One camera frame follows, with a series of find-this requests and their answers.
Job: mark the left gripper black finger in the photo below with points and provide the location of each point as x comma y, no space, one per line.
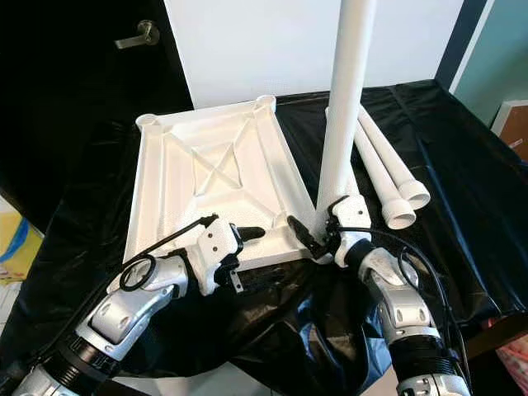
251,233
236,281

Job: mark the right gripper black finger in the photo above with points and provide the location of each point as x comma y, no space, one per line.
305,238

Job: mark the white plastic table leg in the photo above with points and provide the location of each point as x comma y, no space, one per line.
403,177
386,194
346,107

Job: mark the white plastic table top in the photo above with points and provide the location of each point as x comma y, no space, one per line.
214,157

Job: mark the black plastic table cover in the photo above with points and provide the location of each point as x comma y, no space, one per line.
462,247

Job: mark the yellow box with blue band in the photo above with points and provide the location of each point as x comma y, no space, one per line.
16,247

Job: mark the pink rubbish bag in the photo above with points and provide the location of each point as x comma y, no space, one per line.
513,371

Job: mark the black door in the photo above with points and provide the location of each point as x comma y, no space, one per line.
66,99

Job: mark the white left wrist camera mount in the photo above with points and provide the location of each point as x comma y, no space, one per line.
219,243

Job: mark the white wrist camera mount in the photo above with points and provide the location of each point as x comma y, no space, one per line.
351,216
219,243

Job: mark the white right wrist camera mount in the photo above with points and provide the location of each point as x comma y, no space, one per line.
351,216

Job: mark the dark grey wall post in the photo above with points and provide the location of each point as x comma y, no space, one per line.
466,41

